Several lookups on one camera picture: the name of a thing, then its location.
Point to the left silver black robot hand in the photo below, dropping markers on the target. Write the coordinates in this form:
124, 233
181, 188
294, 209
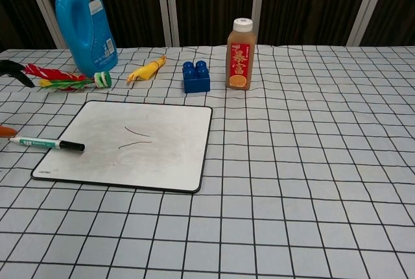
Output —
11, 68

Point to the whiteboard marker black cap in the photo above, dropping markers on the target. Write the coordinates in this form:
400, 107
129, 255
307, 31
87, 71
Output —
39, 143

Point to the white dry-erase board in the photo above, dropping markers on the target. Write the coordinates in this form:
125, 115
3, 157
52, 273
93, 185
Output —
155, 162

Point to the red green feather shuttlecock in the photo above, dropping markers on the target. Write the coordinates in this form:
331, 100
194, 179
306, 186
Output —
55, 79

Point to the blue detergent bottle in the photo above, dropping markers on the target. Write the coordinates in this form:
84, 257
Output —
69, 45

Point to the yellow rubber chicken toy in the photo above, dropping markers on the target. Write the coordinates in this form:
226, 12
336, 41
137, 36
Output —
146, 70

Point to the blue building block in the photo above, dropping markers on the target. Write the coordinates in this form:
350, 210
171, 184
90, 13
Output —
196, 82

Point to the juice bottle red label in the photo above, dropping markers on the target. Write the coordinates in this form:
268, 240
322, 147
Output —
240, 61

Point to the white black checkered tablecloth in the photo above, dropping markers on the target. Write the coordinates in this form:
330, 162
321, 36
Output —
291, 178

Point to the dark folding screen white frame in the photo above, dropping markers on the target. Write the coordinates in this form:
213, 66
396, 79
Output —
207, 3

